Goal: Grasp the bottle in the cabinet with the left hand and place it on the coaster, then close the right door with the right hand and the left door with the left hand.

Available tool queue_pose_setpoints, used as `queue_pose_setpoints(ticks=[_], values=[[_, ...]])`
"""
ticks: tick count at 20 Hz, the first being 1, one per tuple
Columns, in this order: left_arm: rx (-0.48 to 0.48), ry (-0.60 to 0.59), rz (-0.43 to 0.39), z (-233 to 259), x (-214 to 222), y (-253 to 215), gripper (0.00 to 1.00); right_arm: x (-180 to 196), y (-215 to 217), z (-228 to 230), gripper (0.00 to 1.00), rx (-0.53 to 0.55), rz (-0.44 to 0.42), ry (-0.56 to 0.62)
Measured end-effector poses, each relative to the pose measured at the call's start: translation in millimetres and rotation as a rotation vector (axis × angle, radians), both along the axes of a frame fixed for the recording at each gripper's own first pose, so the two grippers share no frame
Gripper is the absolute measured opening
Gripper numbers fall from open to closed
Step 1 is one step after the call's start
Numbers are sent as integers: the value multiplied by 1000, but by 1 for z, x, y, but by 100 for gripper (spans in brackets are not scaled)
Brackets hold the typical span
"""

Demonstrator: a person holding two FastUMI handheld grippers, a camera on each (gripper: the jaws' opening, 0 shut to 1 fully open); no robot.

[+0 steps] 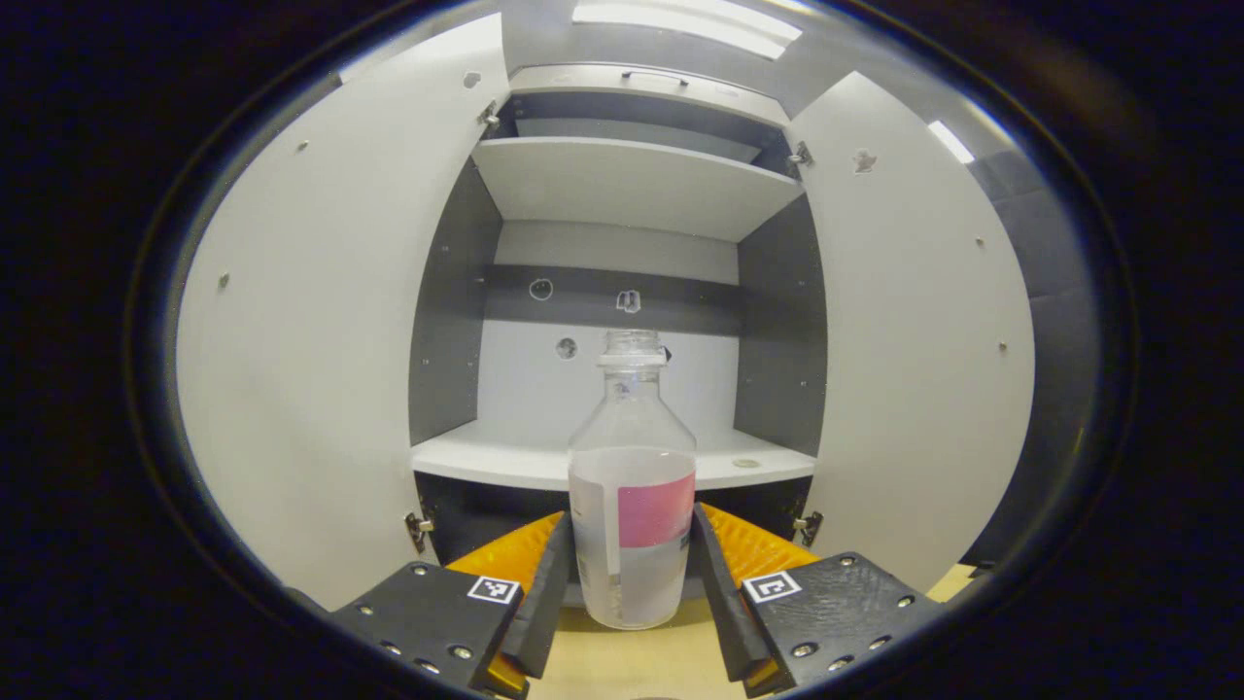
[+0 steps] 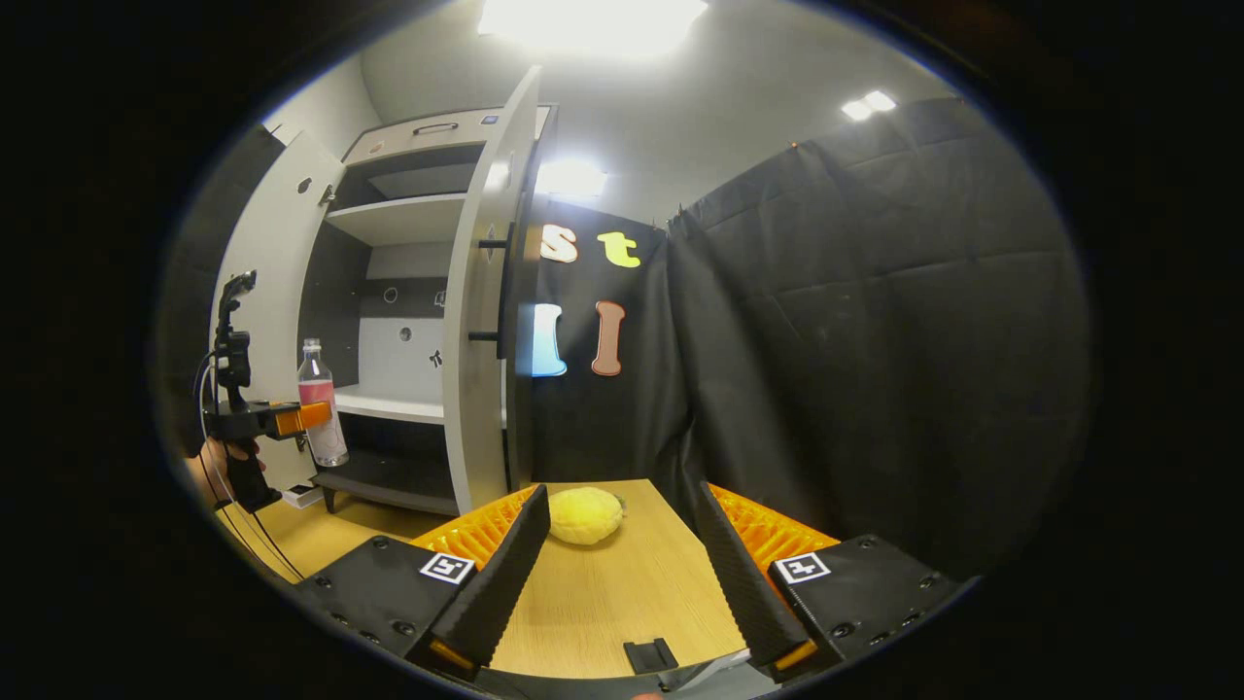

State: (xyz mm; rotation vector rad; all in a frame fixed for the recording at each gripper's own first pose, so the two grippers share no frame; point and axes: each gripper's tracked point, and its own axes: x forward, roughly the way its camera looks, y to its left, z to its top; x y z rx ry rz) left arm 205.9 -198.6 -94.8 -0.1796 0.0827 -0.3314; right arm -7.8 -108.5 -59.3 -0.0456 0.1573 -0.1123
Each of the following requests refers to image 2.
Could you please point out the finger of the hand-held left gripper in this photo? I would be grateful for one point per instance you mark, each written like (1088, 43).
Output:
(301, 418)

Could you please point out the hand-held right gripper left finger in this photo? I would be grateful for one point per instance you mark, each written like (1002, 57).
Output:
(510, 583)

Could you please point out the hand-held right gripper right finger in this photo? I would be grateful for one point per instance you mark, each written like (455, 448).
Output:
(743, 588)

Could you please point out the clear bottle with pink label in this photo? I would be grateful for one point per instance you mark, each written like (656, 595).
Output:
(321, 389)

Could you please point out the grey cabinet door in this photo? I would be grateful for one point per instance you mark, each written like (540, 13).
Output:
(481, 389)
(277, 243)

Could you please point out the grey cabinet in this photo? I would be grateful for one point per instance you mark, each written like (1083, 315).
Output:
(403, 219)

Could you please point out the white book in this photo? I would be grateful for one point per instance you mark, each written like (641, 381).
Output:
(303, 496)

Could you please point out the yellow plush lemon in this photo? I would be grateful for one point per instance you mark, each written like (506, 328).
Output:
(583, 515)

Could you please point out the small black clamp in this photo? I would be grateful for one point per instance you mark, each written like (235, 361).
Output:
(649, 657)

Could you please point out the black backdrop cloth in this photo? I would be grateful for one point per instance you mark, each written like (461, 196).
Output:
(875, 340)

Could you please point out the large ceiling light panel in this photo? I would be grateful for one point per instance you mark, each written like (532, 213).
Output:
(593, 24)

